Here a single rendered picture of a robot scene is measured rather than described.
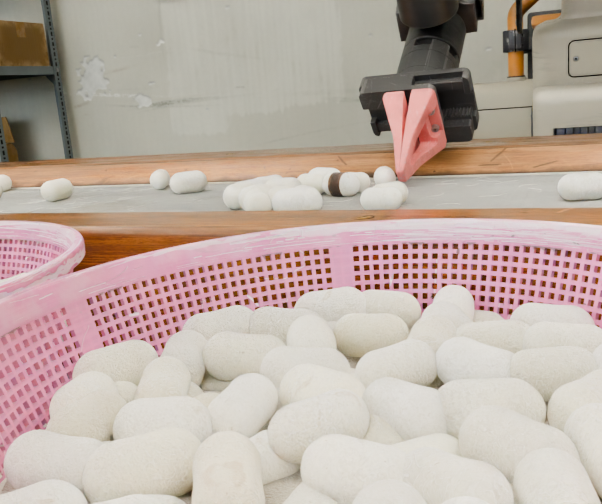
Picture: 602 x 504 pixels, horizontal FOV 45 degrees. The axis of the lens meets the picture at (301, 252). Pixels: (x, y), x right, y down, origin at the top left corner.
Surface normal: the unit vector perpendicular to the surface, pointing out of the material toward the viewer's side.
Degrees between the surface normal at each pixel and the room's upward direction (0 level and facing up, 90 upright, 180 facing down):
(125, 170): 45
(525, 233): 75
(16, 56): 90
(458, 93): 129
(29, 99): 90
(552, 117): 98
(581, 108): 98
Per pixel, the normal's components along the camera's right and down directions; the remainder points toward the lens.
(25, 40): 0.94, 0.00
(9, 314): 0.89, -0.27
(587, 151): -0.34, -0.52
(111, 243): -0.39, 0.24
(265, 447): -0.05, -0.76
